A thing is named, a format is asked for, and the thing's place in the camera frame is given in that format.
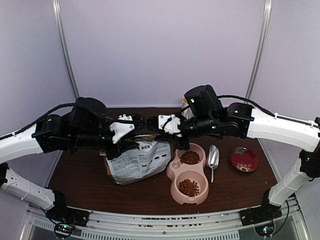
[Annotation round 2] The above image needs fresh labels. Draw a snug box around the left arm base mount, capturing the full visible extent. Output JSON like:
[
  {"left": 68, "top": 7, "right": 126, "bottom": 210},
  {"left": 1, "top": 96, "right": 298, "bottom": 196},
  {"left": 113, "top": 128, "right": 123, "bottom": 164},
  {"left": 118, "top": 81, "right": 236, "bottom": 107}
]
[{"left": 42, "top": 207, "right": 90, "bottom": 239}]

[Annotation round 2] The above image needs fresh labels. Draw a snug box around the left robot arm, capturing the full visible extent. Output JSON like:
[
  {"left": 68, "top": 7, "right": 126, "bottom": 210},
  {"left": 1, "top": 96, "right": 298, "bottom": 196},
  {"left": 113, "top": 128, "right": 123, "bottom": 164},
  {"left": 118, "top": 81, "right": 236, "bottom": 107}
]
[{"left": 0, "top": 97, "right": 145, "bottom": 224}]

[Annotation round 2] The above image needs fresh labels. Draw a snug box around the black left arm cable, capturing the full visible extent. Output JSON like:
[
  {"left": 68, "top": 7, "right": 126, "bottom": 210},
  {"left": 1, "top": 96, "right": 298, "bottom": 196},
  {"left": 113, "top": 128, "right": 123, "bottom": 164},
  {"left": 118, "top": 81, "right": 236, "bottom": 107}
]
[{"left": 12, "top": 103, "right": 78, "bottom": 137}]

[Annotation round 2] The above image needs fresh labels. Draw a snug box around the front aluminium rail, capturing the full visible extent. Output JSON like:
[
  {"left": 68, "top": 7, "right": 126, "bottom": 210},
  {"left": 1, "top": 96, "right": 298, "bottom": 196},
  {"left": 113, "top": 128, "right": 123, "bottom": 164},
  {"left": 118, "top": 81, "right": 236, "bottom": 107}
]
[{"left": 19, "top": 208, "right": 310, "bottom": 240}]

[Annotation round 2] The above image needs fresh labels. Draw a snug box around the silver metal scoop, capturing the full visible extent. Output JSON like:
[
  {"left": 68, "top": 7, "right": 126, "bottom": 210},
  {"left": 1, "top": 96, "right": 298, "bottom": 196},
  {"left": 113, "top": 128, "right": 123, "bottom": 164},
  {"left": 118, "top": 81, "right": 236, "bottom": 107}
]
[{"left": 206, "top": 145, "right": 220, "bottom": 183}]

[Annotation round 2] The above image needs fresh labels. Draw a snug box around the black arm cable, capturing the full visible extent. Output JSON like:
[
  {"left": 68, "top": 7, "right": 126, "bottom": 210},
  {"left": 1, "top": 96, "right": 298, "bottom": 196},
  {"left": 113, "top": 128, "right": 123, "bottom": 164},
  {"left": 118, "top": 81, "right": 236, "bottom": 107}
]
[
  {"left": 12, "top": 103, "right": 78, "bottom": 137},
  {"left": 217, "top": 94, "right": 278, "bottom": 118}
]

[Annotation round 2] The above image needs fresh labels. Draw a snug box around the pink double pet bowl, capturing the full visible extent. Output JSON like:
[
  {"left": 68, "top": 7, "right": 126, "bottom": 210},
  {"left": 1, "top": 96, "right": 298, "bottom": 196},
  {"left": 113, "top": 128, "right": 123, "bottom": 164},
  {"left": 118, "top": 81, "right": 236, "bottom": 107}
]
[{"left": 166, "top": 143, "right": 209, "bottom": 205}]

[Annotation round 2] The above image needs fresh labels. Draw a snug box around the red floral saucer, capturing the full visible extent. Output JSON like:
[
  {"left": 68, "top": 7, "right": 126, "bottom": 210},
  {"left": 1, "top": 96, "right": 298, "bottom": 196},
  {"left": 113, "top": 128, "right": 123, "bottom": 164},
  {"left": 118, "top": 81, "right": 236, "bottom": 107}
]
[{"left": 229, "top": 146, "right": 259, "bottom": 173}]

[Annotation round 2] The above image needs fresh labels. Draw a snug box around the brown pet food bag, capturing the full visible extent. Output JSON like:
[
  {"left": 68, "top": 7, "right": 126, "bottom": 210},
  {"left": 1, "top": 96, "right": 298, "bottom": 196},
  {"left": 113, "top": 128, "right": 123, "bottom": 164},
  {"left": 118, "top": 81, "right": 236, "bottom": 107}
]
[{"left": 100, "top": 134, "right": 175, "bottom": 185}]

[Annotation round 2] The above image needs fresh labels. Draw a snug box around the aluminium frame post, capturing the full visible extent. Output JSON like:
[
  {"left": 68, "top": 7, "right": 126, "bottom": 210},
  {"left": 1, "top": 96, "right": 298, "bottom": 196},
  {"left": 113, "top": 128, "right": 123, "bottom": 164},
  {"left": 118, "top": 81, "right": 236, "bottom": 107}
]
[
  {"left": 52, "top": 0, "right": 80, "bottom": 99},
  {"left": 245, "top": 0, "right": 273, "bottom": 99}
]

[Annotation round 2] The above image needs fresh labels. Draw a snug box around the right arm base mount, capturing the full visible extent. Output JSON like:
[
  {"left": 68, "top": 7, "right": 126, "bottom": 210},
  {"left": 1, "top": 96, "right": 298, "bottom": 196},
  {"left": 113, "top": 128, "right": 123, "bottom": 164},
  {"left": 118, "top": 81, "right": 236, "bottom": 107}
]
[{"left": 239, "top": 206, "right": 283, "bottom": 238}]

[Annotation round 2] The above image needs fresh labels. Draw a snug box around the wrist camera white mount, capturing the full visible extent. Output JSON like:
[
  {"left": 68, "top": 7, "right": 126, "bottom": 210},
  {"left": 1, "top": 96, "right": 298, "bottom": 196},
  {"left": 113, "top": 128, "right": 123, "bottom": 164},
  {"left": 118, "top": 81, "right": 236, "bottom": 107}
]
[
  {"left": 146, "top": 114, "right": 182, "bottom": 137},
  {"left": 109, "top": 114, "right": 145, "bottom": 144}
]

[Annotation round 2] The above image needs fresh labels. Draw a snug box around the left aluminium frame post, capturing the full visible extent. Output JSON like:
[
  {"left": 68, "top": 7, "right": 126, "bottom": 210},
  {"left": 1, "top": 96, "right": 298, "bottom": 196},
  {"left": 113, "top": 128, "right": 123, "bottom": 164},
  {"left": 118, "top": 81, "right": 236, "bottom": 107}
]
[{"left": 52, "top": 0, "right": 80, "bottom": 99}]

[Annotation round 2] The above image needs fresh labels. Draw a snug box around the floral ceramic mug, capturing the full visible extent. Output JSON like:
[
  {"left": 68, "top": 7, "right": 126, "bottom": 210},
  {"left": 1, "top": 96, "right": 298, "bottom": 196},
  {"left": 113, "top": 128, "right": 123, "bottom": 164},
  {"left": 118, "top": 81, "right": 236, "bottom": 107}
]
[{"left": 181, "top": 98, "right": 193, "bottom": 119}]

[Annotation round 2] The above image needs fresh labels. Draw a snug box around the brown kibble pet food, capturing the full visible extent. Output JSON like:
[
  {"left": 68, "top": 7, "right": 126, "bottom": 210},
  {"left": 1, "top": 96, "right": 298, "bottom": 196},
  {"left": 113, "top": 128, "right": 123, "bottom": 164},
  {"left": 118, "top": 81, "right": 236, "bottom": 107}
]
[{"left": 180, "top": 150, "right": 200, "bottom": 165}]

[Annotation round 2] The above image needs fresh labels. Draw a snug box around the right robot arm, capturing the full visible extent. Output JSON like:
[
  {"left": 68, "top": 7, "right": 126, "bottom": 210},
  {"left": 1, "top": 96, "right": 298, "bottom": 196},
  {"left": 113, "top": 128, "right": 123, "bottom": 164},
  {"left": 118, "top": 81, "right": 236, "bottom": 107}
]
[{"left": 159, "top": 85, "right": 320, "bottom": 221}]

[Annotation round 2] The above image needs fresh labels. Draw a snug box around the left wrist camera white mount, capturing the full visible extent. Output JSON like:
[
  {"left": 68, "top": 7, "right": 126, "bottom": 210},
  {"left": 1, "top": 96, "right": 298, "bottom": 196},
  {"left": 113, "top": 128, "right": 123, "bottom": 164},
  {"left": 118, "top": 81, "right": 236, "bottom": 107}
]
[{"left": 109, "top": 114, "right": 145, "bottom": 144}]

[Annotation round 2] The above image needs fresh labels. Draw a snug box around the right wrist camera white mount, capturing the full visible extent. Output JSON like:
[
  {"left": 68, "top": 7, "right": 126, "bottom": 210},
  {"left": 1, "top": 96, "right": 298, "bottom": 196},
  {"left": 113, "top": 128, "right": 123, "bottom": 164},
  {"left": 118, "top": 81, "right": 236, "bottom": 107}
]
[{"left": 146, "top": 114, "right": 182, "bottom": 137}]

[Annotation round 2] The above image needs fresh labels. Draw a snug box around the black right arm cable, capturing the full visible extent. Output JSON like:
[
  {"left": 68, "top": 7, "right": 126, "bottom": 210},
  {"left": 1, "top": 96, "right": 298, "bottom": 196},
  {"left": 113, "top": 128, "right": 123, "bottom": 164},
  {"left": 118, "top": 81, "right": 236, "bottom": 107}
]
[{"left": 217, "top": 94, "right": 278, "bottom": 118}]

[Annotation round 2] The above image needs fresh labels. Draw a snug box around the right aluminium frame post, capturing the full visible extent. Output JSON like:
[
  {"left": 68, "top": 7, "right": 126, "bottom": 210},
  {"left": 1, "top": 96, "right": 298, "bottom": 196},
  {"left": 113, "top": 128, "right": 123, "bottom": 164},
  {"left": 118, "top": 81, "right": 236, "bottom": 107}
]
[{"left": 245, "top": 0, "right": 273, "bottom": 99}]

